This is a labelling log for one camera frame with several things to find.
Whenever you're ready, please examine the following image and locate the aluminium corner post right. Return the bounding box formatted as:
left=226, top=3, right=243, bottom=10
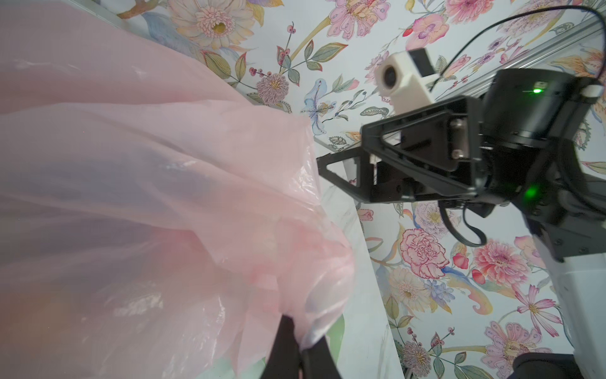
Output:
left=436, top=21, right=603, bottom=99

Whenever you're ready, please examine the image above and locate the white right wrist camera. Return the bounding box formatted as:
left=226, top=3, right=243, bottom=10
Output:
left=374, top=48, right=438, bottom=115

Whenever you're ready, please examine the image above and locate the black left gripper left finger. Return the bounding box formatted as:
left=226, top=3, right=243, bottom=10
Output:
left=260, top=316, right=302, bottom=379

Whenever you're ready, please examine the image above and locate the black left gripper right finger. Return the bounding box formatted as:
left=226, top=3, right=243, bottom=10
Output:
left=301, top=337, right=342, bottom=379

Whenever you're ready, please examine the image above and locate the green plastic fruit plate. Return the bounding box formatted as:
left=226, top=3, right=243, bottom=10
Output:
left=197, top=316, right=346, bottom=379

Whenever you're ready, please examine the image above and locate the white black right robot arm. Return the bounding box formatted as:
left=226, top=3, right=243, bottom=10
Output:
left=317, top=69, right=605, bottom=378

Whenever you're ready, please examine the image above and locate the pink plastic bag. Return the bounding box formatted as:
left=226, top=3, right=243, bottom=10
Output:
left=1, top=1, right=354, bottom=378

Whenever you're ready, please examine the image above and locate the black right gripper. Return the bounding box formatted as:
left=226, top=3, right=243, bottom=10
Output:
left=317, top=96, right=488, bottom=203

